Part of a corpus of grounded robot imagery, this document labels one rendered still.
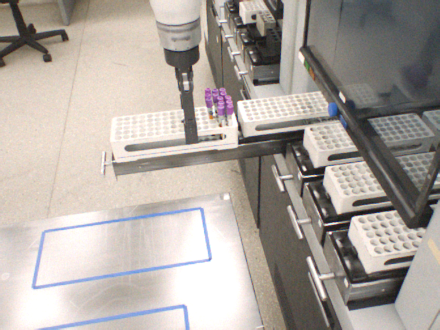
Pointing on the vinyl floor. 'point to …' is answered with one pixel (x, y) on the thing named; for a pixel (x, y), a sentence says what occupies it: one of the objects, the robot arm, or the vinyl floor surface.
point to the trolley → (129, 270)
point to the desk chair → (26, 35)
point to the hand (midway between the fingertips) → (189, 122)
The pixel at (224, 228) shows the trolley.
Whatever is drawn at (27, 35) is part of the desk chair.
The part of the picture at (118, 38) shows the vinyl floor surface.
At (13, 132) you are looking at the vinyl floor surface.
